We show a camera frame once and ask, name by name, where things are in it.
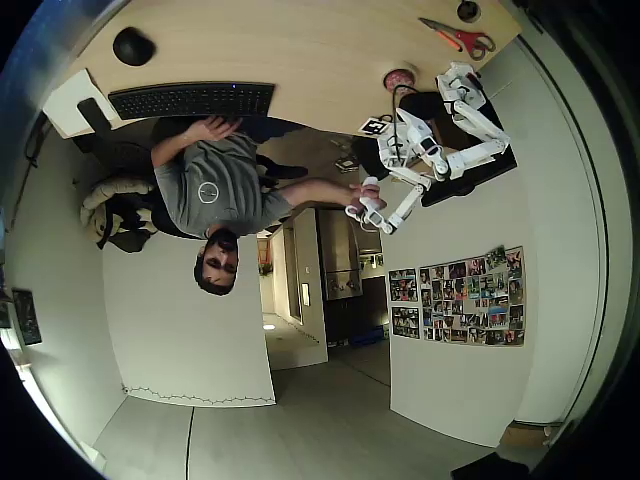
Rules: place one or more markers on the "black office chair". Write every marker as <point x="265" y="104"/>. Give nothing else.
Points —
<point x="100" y="155"/>

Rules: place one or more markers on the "black computer keyboard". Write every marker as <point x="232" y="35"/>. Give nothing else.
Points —
<point x="192" y="100"/>

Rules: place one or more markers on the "person's right hand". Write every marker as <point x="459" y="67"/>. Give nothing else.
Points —
<point x="367" y="197"/>

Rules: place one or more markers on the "beige roll of tape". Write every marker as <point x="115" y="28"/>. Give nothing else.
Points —
<point x="414" y="70"/>

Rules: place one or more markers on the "brown cardboard box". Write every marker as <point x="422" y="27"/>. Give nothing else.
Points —
<point x="525" y="435"/>

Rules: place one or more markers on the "stainless steel refrigerator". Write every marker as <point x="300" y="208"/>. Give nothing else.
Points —
<point x="340" y="260"/>

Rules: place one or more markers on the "small photo sheet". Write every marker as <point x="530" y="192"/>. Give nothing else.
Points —
<point x="403" y="285"/>
<point x="405" y="322"/>

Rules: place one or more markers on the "person's right forearm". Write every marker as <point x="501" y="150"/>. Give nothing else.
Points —
<point x="315" y="191"/>

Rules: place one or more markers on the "black white marker tag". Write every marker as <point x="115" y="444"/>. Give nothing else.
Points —
<point x="374" y="126"/>

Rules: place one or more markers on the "person's left hand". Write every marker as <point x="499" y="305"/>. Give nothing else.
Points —
<point x="212" y="129"/>

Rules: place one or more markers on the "black base mat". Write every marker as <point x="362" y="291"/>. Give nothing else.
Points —
<point x="425" y="105"/>

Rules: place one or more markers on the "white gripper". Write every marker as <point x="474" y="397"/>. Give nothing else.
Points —
<point x="391" y="152"/>

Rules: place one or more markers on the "white paper pad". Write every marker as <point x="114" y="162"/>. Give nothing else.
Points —
<point x="65" y="105"/>

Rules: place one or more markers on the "large photo collage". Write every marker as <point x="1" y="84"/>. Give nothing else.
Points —
<point x="472" y="300"/>

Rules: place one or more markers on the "dark framed picture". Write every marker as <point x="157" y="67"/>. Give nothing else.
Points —
<point x="27" y="317"/>

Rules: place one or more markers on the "black smartphone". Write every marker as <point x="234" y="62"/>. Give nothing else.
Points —
<point x="92" y="115"/>

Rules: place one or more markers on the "white leader arm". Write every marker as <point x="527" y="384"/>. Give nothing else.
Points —
<point x="407" y="202"/>

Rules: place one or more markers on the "man in grey t-shirt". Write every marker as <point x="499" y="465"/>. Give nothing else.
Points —
<point x="220" y="190"/>

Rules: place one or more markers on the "black computer mouse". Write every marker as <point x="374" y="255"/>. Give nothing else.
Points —
<point x="132" y="46"/>

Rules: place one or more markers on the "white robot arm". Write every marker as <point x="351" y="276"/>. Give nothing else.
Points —
<point x="475" y="152"/>

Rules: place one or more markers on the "cream and black jacket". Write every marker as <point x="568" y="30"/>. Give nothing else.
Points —
<point x="100" y="200"/>

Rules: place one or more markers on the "person's left forearm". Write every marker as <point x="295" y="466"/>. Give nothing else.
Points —
<point x="170" y="150"/>

